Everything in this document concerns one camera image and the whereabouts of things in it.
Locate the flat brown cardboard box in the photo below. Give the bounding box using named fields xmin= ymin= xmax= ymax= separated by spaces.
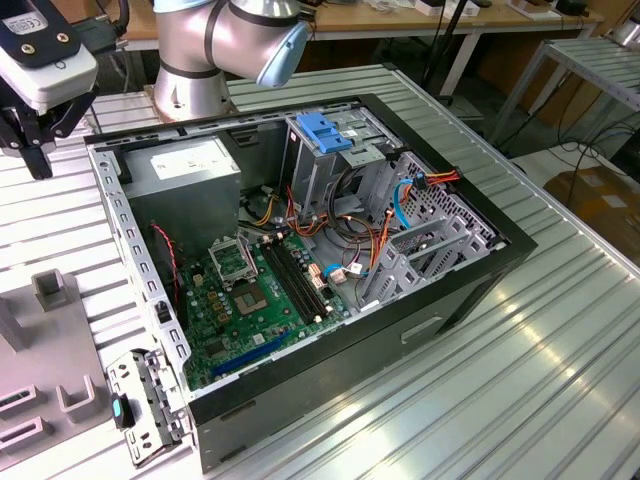
xmin=542 ymin=167 xmax=640 ymax=254

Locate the orange red disk power wire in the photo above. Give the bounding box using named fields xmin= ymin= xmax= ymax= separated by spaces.
xmin=414 ymin=168 xmax=462 ymax=192

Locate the black RAM slot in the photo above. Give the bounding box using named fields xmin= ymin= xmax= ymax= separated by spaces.
xmin=266 ymin=240 xmax=319 ymax=322
xmin=280 ymin=236 xmax=333 ymax=316
xmin=273 ymin=238 xmax=326 ymax=319
xmin=259 ymin=241 xmax=312 ymax=325

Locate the CPU socket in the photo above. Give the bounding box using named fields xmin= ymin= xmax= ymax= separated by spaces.
xmin=228 ymin=280 xmax=275 ymax=317

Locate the red black twisted wire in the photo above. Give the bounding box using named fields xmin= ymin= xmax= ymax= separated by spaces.
xmin=148 ymin=222 xmax=182 ymax=304

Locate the metal card retention bracket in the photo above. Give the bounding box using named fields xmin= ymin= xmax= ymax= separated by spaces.
xmin=106 ymin=348 xmax=195 ymax=469

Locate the grey parts rack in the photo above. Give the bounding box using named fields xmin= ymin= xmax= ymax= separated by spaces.
xmin=0 ymin=268 xmax=127 ymax=454

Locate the black open PC case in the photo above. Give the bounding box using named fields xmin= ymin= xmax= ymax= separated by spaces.
xmin=82 ymin=92 xmax=539 ymax=475

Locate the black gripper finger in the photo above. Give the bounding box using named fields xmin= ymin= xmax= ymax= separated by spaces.
xmin=0 ymin=107 xmax=39 ymax=180
xmin=34 ymin=89 xmax=98 ymax=180

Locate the blue SATA wire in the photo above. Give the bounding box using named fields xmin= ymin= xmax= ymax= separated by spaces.
xmin=322 ymin=174 xmax=426 ymax=282

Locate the grey power supply unit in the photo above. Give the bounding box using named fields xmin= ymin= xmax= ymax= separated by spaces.
xmin=119 ymin=135 xmax=244 ymax=261

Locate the black latch with blue tab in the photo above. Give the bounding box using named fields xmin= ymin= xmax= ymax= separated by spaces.
xmin=110 ymin=392 xmax=137 ymax=430

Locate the metal disk bay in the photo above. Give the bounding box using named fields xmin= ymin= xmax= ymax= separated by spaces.
xmin=357 ymin=149 xmax=506 ymax=312

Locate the blue expansion slot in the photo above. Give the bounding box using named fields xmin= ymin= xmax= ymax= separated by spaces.
xmin=212 ymin=331 xmax=292 ymax=380

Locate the green motherboard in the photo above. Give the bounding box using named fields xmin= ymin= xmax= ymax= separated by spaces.
xmin=177 ymin=232 xmax=351 ymax=391

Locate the orange black wire bundle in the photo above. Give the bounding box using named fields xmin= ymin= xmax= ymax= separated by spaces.
xmin=238 ymin=167 xmax=401 ymax=281

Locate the metal socket cover frame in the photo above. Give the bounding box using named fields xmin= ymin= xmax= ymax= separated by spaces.
xmin=207 ymin=234 xmax=260 ymax=290

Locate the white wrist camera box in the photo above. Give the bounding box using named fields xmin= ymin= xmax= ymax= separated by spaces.
xmin=0 ymin=0 xmax=100 ymax=115

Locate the blue plastic drive latch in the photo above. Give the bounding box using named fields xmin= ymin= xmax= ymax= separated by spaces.
xmin=295 ymin=112 xmax=354 ymax=155

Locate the metal slat side table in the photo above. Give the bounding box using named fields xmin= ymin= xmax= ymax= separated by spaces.
xmin=487 ymin=37 xmax=640 ymax=149

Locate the grey optical drive cage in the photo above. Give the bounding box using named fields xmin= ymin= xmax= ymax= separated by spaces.
xmin=278 ymin=102 xmax=401 ymax=221

